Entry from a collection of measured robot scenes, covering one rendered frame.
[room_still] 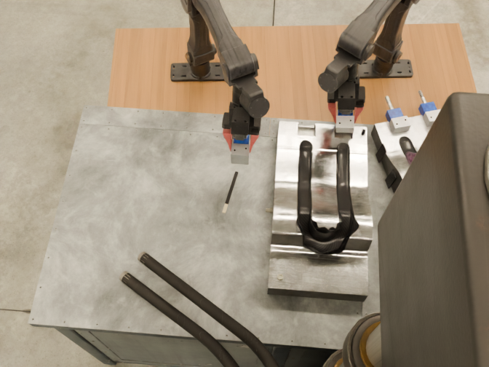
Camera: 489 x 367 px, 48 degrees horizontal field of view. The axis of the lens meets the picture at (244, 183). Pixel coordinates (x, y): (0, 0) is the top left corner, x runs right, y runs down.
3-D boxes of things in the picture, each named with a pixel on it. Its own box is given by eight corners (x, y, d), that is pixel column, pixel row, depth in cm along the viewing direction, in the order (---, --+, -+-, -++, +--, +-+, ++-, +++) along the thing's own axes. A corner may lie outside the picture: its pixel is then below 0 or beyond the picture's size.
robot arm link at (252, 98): (278, 111, 138) (271, 68, 130) (247, 123, 136) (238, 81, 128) (259, 90, 146) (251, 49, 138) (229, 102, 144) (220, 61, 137)
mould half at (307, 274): (277, 136, 172) (279, 111, 160) (361, 142, 171) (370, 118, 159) (267, 294, 149) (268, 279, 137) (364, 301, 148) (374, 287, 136)
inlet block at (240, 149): (234, 123, 161) (234, 113, 156) (252, 124, 161) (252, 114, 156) (231, 163, 155) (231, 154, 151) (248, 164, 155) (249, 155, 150)
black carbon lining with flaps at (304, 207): (297, 143, 163) (300, 125, 154) (352, 147, 162) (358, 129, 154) (292, 255, 147) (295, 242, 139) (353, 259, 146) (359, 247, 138)
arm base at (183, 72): (231, 65, 175) (230, 47, 178) (167, 66, 175) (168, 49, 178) (231, 80, 182) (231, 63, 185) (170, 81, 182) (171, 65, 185)
